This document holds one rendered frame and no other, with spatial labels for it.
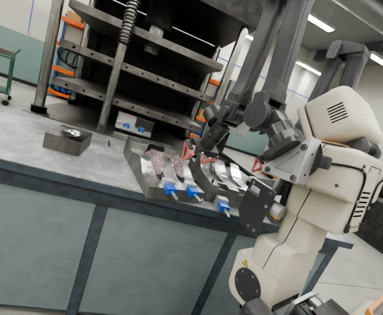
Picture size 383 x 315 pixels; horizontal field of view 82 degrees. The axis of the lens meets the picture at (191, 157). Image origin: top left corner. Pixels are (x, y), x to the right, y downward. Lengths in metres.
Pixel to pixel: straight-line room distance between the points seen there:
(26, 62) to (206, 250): 7.63
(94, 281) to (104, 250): 0.18
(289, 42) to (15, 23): 7.96
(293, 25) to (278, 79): 0.14
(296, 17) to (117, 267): 1.19
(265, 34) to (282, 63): 0.13
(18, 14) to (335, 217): 8.23
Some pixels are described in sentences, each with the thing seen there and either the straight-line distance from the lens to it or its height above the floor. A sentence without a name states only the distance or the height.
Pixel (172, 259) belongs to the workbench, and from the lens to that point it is 1.20.
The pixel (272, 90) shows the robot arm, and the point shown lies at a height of 1.31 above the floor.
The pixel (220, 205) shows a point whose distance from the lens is 0.99.
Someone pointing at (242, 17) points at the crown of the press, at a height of 1.83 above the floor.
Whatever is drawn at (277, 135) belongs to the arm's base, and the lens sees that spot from 0.58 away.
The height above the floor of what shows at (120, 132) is 0.81.
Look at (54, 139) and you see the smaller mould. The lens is 1.14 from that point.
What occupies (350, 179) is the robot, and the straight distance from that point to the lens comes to 0.64.
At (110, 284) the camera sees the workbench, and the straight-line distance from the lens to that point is 1.30.
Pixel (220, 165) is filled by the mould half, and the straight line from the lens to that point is 1.31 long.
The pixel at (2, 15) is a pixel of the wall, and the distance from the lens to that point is 8.46.
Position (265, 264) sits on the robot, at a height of 0.83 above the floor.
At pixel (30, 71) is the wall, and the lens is 8.17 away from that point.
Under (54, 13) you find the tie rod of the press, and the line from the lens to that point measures 1.78.
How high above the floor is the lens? 1.21
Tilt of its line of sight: 14 degrees down
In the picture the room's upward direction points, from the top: 20 degrees clockwise
